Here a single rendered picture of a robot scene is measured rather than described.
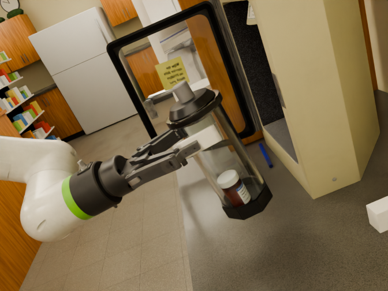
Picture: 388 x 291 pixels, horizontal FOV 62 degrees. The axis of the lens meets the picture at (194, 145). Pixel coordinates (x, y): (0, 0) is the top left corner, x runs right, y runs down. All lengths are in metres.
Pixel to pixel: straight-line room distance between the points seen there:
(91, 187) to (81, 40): 5.04
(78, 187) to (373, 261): 0.52
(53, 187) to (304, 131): 0.49
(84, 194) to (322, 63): 0.49
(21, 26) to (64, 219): 5.62
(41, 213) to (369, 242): 0.58
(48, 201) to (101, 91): 5.06
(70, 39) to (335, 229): 5.24
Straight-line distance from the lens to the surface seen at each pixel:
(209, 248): 0.73
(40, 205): 0.66
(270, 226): 0.72
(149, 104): 0.92
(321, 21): 0.64
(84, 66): 5.63
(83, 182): 0.61
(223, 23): 0.90
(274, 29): 0.60
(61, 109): 6.03
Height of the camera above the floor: 1.42
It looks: 24 degrees down
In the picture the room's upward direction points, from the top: 24 degrees counter-clockwise
